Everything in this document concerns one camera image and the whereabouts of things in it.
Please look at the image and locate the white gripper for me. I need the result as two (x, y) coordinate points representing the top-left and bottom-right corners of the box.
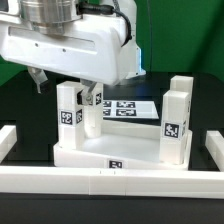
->
(0, 14), (131, 106)

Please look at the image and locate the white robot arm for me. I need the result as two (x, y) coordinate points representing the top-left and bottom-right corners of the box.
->
(0, 0), (145, 105)

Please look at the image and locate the white U-shaped fence frame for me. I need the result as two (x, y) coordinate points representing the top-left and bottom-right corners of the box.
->
(0, 125), (224, 199)

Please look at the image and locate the white desk top tray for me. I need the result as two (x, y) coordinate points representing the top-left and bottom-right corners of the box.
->
(53, 120), (192, 170)

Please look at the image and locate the fiducial marker sheet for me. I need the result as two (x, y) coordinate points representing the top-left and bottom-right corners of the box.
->
(103, 100), (159, 119)

